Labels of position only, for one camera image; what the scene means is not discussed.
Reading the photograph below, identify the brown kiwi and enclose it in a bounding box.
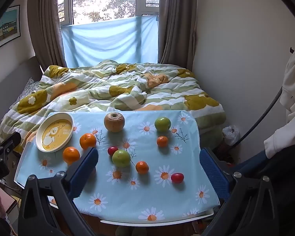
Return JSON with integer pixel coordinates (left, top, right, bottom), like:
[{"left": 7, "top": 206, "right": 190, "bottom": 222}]
[{"left": 104, "top": 112, "right": 125, "bottom": 133}]

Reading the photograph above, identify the green striped flower blanket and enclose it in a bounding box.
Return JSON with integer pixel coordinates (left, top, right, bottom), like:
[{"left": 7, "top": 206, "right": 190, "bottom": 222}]
[{"left": 0, "top": 59, "right": 227, "bottom": 153}]

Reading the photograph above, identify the grey bed frame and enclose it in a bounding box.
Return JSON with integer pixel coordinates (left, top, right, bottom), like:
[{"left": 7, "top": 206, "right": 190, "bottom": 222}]
[{"left": 0, "top": 56, "right": 43, "bottom": 121}]

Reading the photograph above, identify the yellow duck print plate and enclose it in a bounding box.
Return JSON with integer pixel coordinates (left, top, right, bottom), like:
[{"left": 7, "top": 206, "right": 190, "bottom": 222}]
[{"left": 36, "top": 112, "right": 75, "bottom": 152}]

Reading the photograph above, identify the brown curtain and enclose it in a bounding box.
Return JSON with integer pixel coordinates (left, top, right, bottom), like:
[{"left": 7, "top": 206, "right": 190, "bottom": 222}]
[
  {"left": 27, "top": 0, "right": 67, "bottom": 70},
  {"left": 158, "top": 0, "right": 197, "bottom": 71}
]

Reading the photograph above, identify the small tangerine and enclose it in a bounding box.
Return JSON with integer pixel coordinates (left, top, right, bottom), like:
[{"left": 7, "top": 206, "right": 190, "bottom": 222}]
[
  {"left": 157, "top": 136, "right": 169, "bottom": 148},
  {"left": 135, "top": 161, "right": 149, "bottom": 175}
]

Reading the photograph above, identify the window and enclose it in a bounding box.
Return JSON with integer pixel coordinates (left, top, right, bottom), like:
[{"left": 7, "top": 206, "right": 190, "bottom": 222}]
[{"left": 56, "top": 0, "right": 162, "bottom": 26}]

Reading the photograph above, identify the wall poster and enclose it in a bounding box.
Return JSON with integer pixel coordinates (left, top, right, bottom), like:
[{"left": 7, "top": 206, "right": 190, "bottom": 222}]
[{"left": 0, "top": 5, "right": 21, "bottom": 54}]

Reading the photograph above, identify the blue daisy print tablecloth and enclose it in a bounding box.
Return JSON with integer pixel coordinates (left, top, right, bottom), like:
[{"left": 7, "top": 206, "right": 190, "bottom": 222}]
[{"left": 14, "top": 110, "right": 220, "bottom": 223}]

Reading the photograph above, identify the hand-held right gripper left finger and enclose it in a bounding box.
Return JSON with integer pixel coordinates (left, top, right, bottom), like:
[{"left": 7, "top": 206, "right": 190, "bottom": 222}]
[{"left": 18, "top": 147, "right": 99, "bottom": 236}]

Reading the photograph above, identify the light blue window cloth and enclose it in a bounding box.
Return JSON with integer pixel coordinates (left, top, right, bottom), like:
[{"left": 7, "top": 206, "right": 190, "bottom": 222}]
[{"left": 61, "top": 15, "right": 160, "bottom": 68}]

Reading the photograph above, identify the large orange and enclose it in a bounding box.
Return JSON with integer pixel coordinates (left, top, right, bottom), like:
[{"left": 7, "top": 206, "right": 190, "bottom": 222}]
[
  {"left": 63, "top": 147, "right": 80, "bottom": 165},
  {"left": 79, "top": 133, "right": 97, "bottom": 150}
]

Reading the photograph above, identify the white hanging garment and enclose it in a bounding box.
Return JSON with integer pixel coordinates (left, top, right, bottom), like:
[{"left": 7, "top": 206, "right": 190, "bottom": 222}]
[{"left": 264, "top": 49, "right": 295, "bottom": 159}]

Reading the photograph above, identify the black hose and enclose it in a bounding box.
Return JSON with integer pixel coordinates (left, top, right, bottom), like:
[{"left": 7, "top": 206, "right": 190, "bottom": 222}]
[{"left": 232, "top": 86, "right": 284, "bottom": 148}]

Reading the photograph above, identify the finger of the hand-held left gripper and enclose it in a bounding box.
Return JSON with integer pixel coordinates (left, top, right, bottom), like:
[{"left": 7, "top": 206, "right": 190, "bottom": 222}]
[{"left": 0, "top": 133, "right": 21, "bottom": 153}]

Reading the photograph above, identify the white plastic bag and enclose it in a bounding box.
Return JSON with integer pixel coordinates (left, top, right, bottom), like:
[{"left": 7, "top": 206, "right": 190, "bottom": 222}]
[{"left": 222, "top": 125, "right": 240, "bottom": 146}]

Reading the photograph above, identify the green apple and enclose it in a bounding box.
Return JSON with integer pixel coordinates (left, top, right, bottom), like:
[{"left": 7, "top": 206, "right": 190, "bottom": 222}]
[
  {"left": 154, "top": 117, "right": 171, "bottom": 132},
  {"left": 112, "top": 149, "right": 131, "bottom": 168}
]

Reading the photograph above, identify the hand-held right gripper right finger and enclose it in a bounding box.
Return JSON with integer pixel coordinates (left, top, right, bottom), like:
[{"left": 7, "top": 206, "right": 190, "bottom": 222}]
[{"left": 199, "top": 147, "right": 279, "bottom": 236}]

